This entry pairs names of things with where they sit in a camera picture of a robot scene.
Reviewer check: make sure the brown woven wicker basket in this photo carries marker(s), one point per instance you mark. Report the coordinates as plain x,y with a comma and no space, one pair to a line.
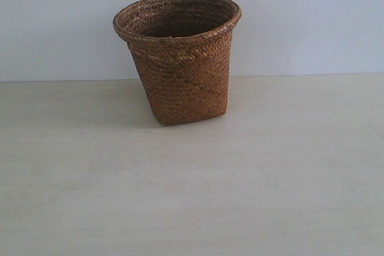
181,50

